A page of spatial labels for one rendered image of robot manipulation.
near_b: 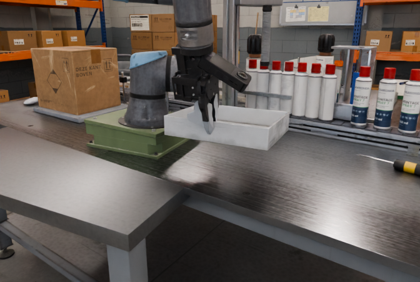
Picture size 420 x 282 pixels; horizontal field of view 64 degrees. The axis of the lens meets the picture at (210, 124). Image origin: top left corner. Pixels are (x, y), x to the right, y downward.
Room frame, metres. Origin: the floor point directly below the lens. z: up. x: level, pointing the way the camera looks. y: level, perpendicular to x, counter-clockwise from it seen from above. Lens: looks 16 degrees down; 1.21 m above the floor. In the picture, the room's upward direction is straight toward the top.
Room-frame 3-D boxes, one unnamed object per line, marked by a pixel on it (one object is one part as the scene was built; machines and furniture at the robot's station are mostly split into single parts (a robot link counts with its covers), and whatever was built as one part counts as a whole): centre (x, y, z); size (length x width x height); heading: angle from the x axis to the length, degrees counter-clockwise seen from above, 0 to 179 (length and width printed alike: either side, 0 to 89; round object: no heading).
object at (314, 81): (1.23, -0.39, 0.98); 0.05 x 0.05 x 0.20
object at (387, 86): (1.09, -0.59, 0.98); 0.05 x 0.05 x 0.20
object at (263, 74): (1.35, -0.22, 0.98); 0.05 x 0.05 x 0.20
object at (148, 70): (1.08, 0.19, 1.07); 0.13 x 0.12 x 0.14; 92
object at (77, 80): (1.56, 0.62, 0.99); 0.30 x 0.24 x 0.27; 56
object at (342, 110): (1.25, -0.52, 1.01); 0.14 x 0.13 x 0.26; 55
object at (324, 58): (1.81, -0.61, 1.04); 0.09 x 0.09 x 0.29
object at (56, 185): (1.15, 0.37, 0.81); 0.90 x 0.90 x 0.04; 65
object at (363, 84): (1.14, -0.52, 0.98); 0.05 x 0.05 x 0.20
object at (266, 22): (1.24, -0.20, 1.18); 0.04 x 0.04 x 0.21
